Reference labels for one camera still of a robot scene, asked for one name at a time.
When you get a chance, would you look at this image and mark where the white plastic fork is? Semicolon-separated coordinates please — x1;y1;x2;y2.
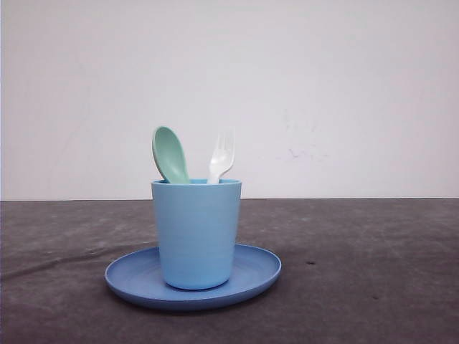
207;128;235;184

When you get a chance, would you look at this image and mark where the light blue plastic cup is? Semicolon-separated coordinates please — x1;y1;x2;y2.
151;179;242;290

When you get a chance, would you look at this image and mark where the mint green plastic spoon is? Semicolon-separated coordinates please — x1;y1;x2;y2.
152;126;190;184

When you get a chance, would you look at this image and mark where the blue plastic plate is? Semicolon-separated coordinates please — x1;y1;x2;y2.
104;244;282;312

